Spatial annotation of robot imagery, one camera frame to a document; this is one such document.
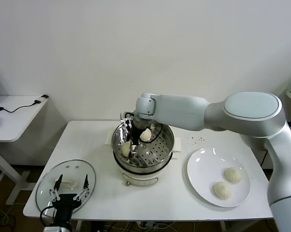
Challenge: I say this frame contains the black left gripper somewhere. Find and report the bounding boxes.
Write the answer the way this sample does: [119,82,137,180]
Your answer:
[49,174,90,225]

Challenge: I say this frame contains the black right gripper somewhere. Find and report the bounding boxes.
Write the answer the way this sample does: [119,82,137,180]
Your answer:
[121,119,142,162]

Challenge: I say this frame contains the white steamed baozi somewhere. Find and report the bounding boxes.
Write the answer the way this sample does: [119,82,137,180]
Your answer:
[212,181,233,201]
[139,128,152,143]
[121,143,132,158]
[223,167,243,184]

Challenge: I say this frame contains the round glass lid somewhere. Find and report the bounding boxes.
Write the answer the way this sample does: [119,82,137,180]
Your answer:
[36,159,97,216]

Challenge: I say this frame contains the perforated steel steamer basket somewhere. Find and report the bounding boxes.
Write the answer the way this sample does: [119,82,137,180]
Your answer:
[104,119,182,169]

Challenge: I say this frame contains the white round plate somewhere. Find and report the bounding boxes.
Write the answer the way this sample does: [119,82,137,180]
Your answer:
[186,147,251,208]

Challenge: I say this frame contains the white side table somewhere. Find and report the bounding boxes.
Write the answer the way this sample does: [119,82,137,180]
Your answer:
[0,95,49,206]

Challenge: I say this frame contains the white power strip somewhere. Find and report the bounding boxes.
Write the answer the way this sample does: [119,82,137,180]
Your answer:
[139,221,160,230]

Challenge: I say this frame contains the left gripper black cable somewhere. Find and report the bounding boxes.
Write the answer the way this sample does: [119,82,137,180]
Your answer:
[40,205,55,228]

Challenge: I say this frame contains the black cable with dongle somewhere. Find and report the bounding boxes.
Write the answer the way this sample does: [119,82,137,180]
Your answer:
[0,95,50,114]

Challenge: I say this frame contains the black power adapter cable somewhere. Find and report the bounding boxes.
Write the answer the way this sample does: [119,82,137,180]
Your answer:
[260,148,269,170]

